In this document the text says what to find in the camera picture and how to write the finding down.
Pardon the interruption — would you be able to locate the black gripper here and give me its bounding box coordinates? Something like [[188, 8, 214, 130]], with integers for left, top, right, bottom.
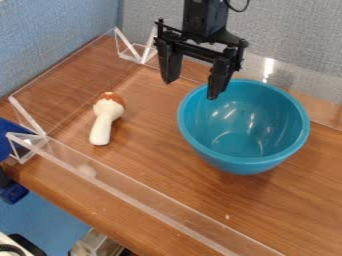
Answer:
[[156, 0, 250, 100]]

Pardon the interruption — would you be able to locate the white brown-capped toy mushroom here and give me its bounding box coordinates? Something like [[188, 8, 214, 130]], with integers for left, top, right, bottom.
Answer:
[[90, 92, 126, 146]]

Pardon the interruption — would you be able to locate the blue plastic bowl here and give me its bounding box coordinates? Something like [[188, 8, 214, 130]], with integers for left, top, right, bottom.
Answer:
[[178, 79, 310, 175]]

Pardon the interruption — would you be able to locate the clear acrylic back barrier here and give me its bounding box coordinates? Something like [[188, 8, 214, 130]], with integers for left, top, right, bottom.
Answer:
[[113, 27, 342, 131]]

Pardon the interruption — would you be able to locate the clear acrylic barrier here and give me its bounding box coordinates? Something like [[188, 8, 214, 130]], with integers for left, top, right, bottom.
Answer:
[[9, 30, 119, 135], [6, 132, 285, 256], [113, 27, 342, 131]]

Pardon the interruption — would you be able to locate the clear acrylic left barrier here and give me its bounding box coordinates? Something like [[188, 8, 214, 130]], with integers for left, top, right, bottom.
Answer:
[[9, 30, 119, 135]]

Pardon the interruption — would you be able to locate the clear acrylic front barrier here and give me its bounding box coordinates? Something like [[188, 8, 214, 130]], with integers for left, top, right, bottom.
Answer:
[[6, 132, 285, 256]]

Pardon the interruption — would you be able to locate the blue table clamp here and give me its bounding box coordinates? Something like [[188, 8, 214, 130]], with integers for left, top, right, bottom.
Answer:
[[0, 117, 31, 205]]

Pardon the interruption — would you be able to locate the black and white corner object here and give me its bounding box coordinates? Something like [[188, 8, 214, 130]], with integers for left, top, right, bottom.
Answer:
[[0, 232, 47, 256]]

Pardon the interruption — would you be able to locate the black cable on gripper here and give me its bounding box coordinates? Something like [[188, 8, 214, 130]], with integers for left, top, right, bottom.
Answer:
[[222, 0, 252, 14]]

